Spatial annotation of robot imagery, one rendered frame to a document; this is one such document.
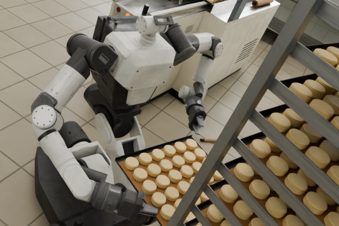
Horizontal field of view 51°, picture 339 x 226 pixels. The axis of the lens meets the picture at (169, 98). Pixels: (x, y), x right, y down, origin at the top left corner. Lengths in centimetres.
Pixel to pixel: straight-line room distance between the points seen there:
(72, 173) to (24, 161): 114
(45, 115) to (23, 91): 157
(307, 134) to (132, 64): 69
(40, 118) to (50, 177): 84
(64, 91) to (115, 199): 39
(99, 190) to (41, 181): 85
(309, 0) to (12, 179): 186
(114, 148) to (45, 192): 54
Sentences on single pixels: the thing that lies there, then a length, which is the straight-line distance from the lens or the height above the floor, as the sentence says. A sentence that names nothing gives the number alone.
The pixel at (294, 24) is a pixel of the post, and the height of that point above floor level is 155.
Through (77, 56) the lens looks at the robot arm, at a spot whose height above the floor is 107.
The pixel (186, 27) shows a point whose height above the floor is 73.
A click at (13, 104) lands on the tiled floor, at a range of 266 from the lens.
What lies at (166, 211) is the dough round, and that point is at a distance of 124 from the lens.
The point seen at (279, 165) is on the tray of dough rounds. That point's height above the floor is 124.
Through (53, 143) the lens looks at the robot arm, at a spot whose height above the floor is 86.
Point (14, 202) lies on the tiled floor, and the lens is 213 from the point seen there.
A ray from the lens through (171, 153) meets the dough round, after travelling 143.
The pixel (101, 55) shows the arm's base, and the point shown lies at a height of 109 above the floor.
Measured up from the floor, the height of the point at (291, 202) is 123.
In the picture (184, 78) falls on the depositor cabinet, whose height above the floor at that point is 24.
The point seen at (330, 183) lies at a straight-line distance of 79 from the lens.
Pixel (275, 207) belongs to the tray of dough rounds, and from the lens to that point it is 93.
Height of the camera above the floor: 174
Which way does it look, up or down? 34 degrees down
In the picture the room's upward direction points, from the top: 24 degrees clockwise
